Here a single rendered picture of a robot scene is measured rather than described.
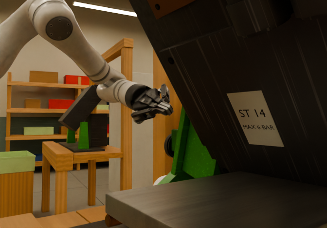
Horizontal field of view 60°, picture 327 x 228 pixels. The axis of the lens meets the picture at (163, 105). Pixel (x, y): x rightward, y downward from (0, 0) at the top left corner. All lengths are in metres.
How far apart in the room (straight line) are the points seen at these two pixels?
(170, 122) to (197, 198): 0.89
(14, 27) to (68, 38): 0.12
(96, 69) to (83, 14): 7.27
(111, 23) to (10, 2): 2.43
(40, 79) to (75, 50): 6.27
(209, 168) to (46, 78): 6.66
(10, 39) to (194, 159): 0.50
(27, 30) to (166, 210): 0.61
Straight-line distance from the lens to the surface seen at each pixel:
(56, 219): 1.03
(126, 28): 8.32
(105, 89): 0.88
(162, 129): 1.14
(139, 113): 0.69
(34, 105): 6.94
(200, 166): 0.45
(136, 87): 0.75
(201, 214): 0.22
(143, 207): 0.24
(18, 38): 0.76
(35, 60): 7.59
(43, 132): 6.92
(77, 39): 0.72
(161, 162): 1.16
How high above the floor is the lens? 1.20
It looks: 3 degrees up
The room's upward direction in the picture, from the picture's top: straight up
